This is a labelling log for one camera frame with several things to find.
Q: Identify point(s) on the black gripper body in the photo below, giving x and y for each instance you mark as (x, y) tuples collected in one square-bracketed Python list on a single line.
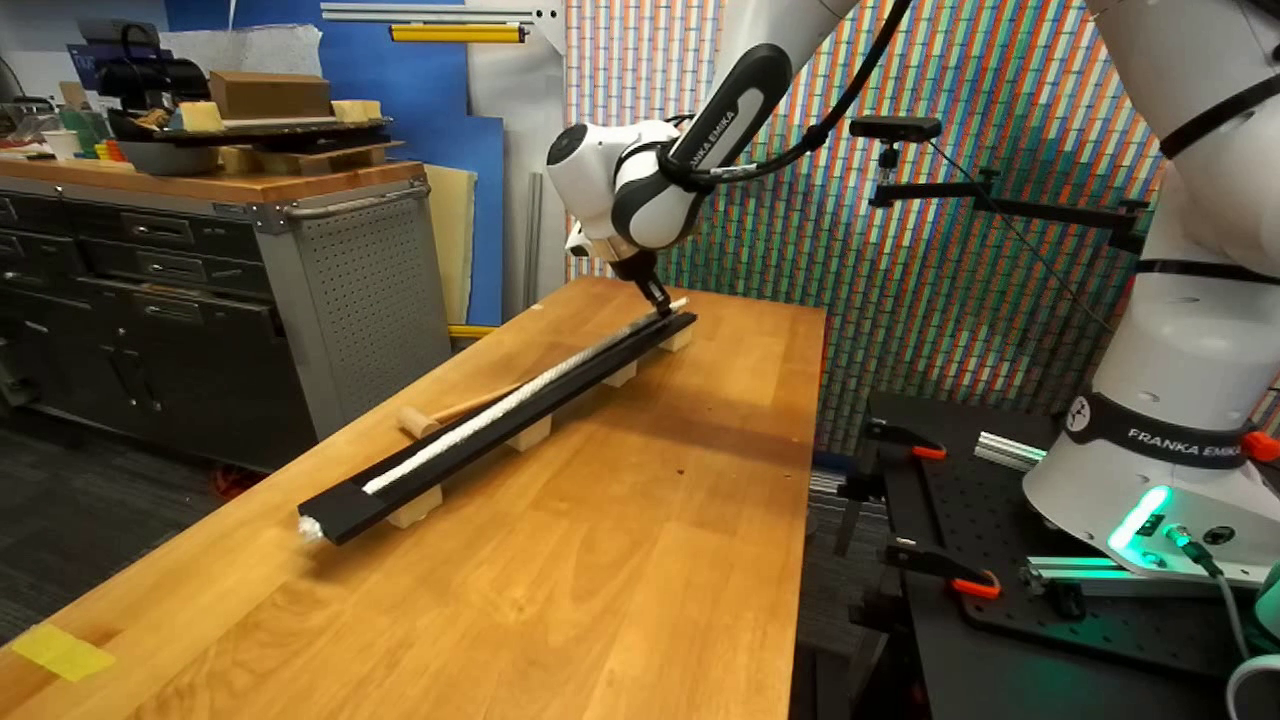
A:
[(637, 273)]

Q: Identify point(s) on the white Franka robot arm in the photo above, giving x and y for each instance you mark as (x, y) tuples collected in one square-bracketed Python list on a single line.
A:
[(642, 186)]

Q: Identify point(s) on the pale wooden support block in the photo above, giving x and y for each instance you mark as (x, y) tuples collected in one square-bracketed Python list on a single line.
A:
[(681, 336), (535, 432), (621, 378), (423, 505)]

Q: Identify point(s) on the tan leaning board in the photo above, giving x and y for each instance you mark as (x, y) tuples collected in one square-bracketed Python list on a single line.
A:
[(448, 243)]

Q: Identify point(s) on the white foam sheet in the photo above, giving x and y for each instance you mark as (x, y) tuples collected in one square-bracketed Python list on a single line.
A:
[(514, 82)]

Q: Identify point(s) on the wooden dowel stick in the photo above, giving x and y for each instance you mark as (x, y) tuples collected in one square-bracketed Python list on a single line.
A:
[(423, 423)]

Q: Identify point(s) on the blue board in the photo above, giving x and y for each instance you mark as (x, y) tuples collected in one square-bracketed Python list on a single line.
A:
[(401, 107)]

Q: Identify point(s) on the yellow level bar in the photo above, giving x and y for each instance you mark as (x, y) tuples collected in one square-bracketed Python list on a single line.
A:
[(457, 33)]

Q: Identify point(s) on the pale wood block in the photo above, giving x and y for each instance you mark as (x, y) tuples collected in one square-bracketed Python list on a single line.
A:
[(199, 119), (357, 114)]

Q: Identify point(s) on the white bar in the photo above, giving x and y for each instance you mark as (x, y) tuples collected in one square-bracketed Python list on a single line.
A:
[(440, 12)]

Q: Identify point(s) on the brown wooden box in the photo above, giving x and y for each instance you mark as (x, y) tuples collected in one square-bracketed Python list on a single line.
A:
[(269, 94)]

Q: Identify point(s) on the black flat plank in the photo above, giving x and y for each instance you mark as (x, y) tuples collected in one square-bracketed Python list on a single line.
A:
[(255, 131)]

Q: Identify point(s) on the grey perforated tool cabinet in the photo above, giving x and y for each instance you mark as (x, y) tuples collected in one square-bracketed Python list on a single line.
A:
[(201, 305)]

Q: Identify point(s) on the black breadboard table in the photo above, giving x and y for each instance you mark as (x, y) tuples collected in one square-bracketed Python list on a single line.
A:
[(987, 667)]

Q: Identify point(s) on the dark blue machine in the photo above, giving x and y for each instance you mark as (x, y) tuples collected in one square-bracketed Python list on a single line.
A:
[(121, 64)]

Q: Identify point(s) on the green bottle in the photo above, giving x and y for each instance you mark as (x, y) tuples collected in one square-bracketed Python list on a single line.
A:
[(80, 131)]

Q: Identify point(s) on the yellow tape patch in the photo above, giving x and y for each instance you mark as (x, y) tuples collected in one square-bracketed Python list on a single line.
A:
[(60, 655)]

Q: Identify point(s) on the black stereo camera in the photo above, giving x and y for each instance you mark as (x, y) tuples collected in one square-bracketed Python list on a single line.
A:
[(897, 131)]

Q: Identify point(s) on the long black rail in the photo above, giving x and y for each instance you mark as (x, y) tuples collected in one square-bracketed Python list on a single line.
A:
[(401, 484)]

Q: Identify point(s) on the wooden pallet frame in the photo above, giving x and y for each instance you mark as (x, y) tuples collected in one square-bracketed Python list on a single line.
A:
[(306, 159)]

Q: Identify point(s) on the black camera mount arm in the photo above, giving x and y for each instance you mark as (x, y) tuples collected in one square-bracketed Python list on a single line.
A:
[(1012, 207)]

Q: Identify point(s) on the aluminium extrusion rail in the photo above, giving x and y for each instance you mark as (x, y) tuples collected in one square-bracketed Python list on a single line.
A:
[(1010, 450), (1080, 570)]

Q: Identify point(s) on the white rail end cap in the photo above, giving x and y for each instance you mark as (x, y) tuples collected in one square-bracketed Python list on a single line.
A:
[(308, 531)]

